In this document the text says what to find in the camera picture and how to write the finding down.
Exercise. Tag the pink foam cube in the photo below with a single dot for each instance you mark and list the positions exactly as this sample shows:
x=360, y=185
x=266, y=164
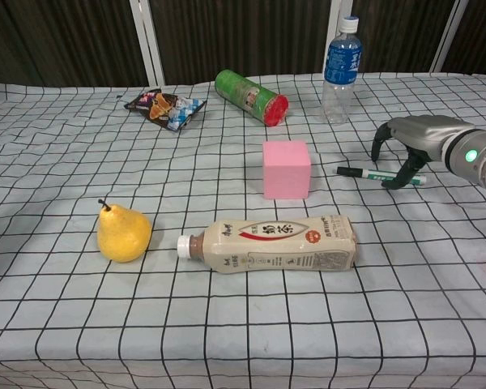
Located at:
x=286, y=170

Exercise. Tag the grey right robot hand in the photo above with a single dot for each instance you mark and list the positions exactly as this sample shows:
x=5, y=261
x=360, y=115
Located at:
x=419, y=133

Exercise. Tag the white metal frame post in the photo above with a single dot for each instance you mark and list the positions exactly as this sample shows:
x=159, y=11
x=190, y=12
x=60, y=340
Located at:
x=335, y=24
x=147, y=40
x=445, y=36

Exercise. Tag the blue label water bottle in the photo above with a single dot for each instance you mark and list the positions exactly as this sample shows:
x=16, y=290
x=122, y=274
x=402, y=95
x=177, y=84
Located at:
x=342, y=69

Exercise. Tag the dark snack packet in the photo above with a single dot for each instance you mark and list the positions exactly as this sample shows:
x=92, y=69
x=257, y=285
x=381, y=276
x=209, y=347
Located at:
x=166, y=107

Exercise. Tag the green chips can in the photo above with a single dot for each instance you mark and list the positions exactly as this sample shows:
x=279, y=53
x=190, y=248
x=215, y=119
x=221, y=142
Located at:
x=251, y=97

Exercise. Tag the yellow pear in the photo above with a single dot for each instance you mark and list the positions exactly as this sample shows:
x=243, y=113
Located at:
x=123, y=235

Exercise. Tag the milk tea bottle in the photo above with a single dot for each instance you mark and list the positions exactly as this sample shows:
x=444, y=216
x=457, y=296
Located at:
x=271, y=247

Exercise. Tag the green white marker pen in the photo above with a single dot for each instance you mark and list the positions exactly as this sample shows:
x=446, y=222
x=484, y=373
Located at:
x=372, y=175

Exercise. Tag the checked white tablecloth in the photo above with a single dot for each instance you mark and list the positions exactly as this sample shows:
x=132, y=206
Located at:
x=227, y=316

